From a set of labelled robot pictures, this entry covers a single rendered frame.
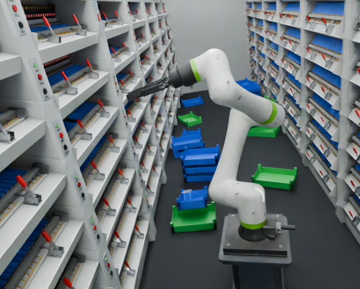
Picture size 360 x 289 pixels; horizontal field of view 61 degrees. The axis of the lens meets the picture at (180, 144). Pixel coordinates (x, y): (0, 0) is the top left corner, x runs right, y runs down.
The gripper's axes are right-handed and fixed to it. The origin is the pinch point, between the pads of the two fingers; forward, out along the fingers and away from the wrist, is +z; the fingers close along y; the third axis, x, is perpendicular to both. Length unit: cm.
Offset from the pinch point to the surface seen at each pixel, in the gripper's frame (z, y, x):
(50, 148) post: 20.3, -39.7, 1.4
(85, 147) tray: 21.2, -19.9, -8.2
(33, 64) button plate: 13.1, -35.6, 25.2
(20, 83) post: 17.4, -39.7, 22.0
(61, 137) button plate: 17.7, -35.5, 2.4
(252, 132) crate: -45, 174, -113
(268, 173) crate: -45, 96, -117
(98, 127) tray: 22.3, 0.9, -7.5
